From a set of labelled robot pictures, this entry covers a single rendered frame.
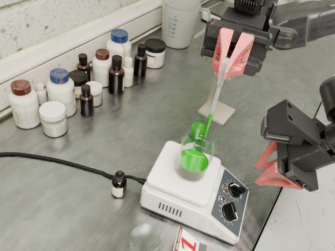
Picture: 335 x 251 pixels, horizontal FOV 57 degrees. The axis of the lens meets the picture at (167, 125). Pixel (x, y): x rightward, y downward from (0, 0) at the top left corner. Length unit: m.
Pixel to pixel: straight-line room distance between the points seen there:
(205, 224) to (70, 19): 0.64
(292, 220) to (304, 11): 0.42
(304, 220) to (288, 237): 0.06
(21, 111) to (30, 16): 0.23
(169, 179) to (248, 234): 0.20
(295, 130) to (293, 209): 0.30
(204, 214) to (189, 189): 0.05
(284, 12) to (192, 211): 0.39
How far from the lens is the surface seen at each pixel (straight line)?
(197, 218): 0.60
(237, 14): 0.54
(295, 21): 0.59
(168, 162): 0.61
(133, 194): 0.66
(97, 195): 0.66
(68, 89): 0.76
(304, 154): 0.51
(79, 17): 0.95
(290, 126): 0.47
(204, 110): 0.87
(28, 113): 0.77
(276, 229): 0.70
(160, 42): 1.00
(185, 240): 0.59
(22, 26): 0.84
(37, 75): 0.86
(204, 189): 0.58
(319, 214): 0.77
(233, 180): 0.66
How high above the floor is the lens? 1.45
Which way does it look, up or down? 43 degrees down
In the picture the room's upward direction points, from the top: 11 degrees clockwise
